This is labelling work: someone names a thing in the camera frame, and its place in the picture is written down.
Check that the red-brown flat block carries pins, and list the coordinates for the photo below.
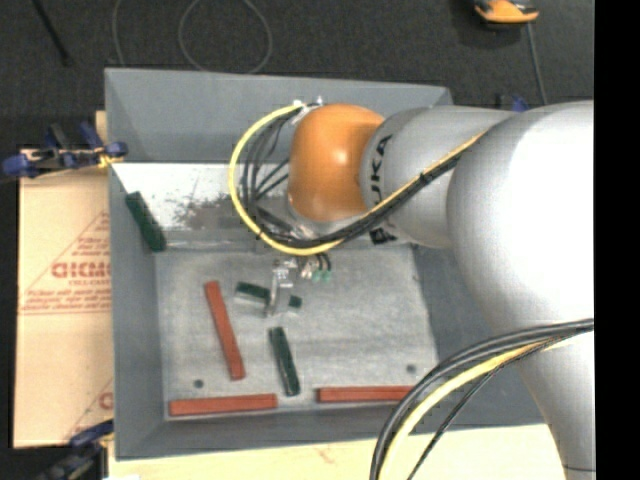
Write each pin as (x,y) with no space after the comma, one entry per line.
(362,394)
(223,404)
(224,330)

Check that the dark green block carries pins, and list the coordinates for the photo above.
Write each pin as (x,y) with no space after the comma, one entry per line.
(252,290)
(284,361)
(145,221)

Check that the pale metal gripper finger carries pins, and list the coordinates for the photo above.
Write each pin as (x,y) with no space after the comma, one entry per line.
(273,298)
(287,302)

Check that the grey metal bin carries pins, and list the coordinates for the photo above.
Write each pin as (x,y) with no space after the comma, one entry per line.
(350,338)

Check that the brown cardboard board red print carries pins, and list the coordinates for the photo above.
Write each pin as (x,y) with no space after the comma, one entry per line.
(60,318)

